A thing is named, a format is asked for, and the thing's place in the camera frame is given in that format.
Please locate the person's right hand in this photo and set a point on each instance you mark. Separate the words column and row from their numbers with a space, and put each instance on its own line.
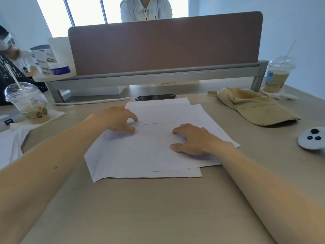
column 203, row 143

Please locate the person's left hand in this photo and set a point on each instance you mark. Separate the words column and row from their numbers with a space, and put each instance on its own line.
column 115, row 119

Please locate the person's left thumb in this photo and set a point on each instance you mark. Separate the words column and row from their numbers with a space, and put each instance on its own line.
column 128, row 129

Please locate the person's right thumb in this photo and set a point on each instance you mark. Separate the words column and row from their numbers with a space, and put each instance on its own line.
column 180, row 147

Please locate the large white paper sheet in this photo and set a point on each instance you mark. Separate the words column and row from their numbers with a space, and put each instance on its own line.
column 149, row 149

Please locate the person's right forearm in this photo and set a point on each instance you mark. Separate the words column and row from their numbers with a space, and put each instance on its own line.
column 274, row 190

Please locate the person's left forearm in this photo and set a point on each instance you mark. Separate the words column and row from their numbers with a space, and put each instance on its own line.
column 50, row 160

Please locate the grey desk riser shelf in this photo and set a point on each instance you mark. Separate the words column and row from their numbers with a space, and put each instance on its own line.
column 157, row 78

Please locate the white paper napkin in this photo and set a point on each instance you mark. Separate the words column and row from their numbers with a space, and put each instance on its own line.
column 54, row 116

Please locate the khaki baseball cap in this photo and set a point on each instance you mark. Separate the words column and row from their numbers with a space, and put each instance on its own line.
column 256, row 105

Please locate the white tub blue label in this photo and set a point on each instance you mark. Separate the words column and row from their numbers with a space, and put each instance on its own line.
column 59, row 69

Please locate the brown desk divider panel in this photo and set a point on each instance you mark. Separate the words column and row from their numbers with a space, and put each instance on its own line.
column 165, row 44

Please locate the clear plastic cup yellow print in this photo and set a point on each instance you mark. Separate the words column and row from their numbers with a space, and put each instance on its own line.
column 29, row 104

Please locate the plain white box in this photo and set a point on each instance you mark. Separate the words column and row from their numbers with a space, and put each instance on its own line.
column 61, row 49

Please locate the white printed carton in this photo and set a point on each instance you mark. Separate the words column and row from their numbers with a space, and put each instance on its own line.
column 43, row 59

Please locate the stack of white papers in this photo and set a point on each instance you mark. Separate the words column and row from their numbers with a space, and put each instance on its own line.
column 11, row 147

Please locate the small blue card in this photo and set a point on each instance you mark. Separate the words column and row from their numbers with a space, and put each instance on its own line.
column 8, row 121

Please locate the clear plastic cup blue label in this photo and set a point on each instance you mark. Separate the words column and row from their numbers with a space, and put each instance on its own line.
column 278, row 76

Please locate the window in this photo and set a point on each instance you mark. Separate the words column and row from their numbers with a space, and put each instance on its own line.
column 86, row 11

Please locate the white drinking straw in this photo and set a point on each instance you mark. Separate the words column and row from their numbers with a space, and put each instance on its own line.
column 14, row 76

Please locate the white handheld controller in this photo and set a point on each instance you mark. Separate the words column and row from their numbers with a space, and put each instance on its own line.
column 311, row 141

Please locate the clear drinking straw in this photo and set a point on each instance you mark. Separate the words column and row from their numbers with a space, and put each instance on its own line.
column 289, row 50

